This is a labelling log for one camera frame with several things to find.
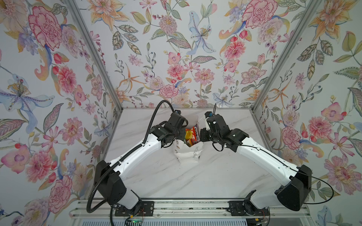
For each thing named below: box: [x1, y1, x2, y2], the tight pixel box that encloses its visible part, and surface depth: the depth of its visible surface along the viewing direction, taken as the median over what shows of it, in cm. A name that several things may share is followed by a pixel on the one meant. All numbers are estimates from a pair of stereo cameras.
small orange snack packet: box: [185, 138, 193, 148], surface depth 83 cm
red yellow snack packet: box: [184, 124, 201, 145], surface depth 83 cm
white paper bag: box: [172, 114, 204, 163], surface depth 87 cm
